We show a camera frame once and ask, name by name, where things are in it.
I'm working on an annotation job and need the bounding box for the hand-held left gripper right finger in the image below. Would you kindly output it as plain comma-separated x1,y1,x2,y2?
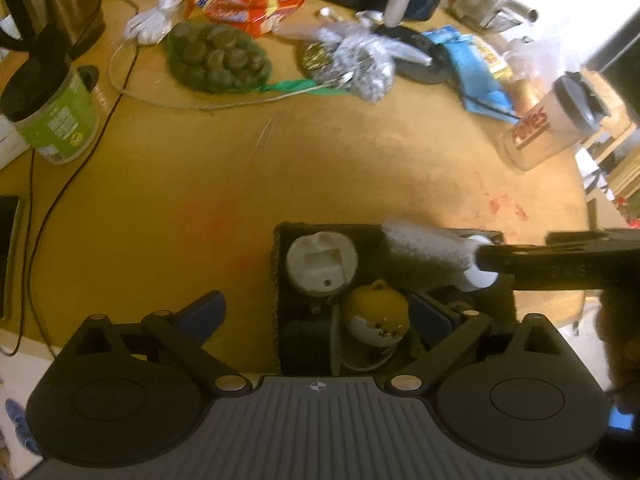
385,292,581,393

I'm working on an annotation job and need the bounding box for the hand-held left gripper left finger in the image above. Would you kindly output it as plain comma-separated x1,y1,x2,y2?
57,290,253,396

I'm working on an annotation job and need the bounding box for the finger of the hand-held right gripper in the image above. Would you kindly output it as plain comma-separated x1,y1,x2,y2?
474,244,518,277

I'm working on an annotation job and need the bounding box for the yellow dog toy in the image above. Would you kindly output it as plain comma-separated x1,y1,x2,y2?
344,280,412,348

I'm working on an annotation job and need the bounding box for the cotton swab packet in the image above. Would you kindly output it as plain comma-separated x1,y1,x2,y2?
381,217,481,288

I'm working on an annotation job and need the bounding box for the thick black tape roll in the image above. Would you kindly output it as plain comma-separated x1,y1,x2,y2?
280,316,335,376

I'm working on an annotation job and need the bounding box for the cardboard box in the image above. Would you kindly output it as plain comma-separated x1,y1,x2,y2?
274,221,517,377

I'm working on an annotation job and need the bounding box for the beige jar white lid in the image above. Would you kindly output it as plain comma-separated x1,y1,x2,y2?
286,231,360,311

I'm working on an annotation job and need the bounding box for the person's right hand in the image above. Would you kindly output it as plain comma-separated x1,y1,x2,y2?
598,290,640,398

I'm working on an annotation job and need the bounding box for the wooden chair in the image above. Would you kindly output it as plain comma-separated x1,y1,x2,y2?
575,125,640,211

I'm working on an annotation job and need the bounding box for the clear shaker bottle grey lid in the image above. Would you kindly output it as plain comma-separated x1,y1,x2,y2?
502,71,612,172

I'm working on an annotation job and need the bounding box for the blue paper packet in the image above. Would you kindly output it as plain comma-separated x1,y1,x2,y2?
462,87,518,122
422,27,501,96

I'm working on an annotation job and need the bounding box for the black kettle base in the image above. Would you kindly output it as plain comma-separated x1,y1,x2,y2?
372,25,453,85

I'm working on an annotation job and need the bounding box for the crinkled clear plastic bag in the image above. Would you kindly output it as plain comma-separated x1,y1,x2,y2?
272,10,433,106

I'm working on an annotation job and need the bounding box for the green can black lid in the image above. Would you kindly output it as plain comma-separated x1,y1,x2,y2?
0,52,101,166

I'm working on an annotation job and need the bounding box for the green net bag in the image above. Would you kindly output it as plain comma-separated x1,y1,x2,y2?
166,22,346,97

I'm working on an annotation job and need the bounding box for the white tied plastic bag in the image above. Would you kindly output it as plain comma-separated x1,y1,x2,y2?
124,0,187,46

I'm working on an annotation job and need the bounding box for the steel electric kettle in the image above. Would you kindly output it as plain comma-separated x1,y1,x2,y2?
0,0,106,53

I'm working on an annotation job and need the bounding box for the dark thin cable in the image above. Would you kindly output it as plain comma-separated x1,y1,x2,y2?
0,35,141,358

